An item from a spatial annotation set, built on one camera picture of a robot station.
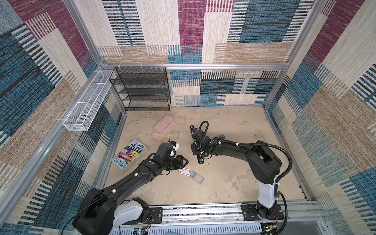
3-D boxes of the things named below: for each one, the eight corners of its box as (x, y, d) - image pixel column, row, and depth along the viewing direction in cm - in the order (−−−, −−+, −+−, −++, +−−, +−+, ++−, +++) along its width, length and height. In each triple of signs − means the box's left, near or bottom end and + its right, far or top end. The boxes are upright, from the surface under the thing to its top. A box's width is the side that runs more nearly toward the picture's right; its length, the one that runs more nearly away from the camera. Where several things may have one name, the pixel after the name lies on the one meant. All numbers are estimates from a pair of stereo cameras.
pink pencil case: (153, 129, 109) (152, 128, 107) (167, 115, 118) (166, 113, 116) (159, 134, 107) (159, 132, 105) (173, 119, 116) (173, 117, 114)
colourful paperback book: (111, 162, 94) (108, 160, 91) (136, 140, 105) (135, 137, 102) (123, 174, 89) (121, 172, 86) (149, 149, 100) (148, 146, 97)
